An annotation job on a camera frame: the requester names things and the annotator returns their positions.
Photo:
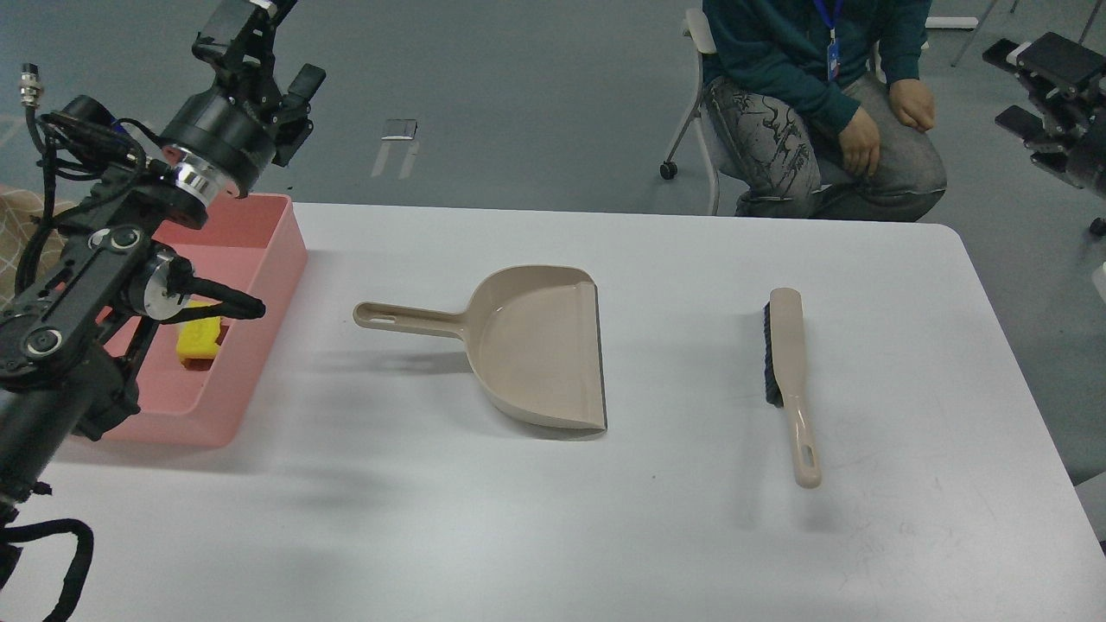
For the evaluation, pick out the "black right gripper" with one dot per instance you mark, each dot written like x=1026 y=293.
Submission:
x=1063 y=80

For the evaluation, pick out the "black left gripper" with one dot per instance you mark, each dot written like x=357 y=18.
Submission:
x=220 y=143

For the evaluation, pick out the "yellow green sponge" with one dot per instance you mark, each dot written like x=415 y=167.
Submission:
x=199 y=340

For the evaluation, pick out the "beige hand brush black bristles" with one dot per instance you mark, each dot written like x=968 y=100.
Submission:
x=785 y=377

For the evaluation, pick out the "beige plastic dustpan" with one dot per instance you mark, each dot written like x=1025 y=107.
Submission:
x=532 y=336

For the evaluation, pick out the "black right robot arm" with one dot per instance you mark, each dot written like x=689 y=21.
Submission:
x=1064 y=82

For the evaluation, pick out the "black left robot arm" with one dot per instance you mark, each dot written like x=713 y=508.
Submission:
x=93 y=284

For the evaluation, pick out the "pink plastic bin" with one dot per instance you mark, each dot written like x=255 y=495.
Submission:
x=253 y=245

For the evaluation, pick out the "person's second hand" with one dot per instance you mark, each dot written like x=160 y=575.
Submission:
x=913 y=104

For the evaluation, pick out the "person's hand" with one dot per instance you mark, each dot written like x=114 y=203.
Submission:
x=860 y=144

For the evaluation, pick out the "white desk leg base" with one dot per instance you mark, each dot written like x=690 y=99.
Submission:
x=966 y=23

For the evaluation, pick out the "person in green sweater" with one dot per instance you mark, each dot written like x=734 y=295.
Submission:
x=917 y=180

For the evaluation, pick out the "beige checkered cloth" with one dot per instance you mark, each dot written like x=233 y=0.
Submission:
x=20 y=210

